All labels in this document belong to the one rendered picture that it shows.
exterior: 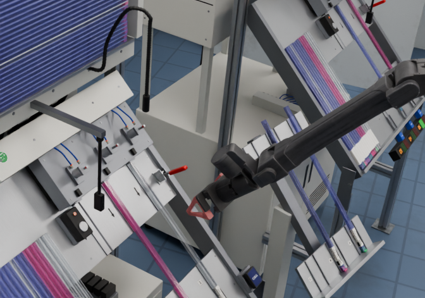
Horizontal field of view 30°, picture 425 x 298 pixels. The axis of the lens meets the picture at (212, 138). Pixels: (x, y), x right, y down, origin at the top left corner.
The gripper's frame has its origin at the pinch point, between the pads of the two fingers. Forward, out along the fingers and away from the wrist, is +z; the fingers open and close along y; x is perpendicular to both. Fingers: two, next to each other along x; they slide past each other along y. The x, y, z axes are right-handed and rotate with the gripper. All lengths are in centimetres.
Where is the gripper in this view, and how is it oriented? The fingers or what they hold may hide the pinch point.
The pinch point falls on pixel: (200, 202)
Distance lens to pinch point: 202.8
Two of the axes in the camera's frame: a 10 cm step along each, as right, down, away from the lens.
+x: 5.4, 8.4, 0.9
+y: -5.2, 4.2, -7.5
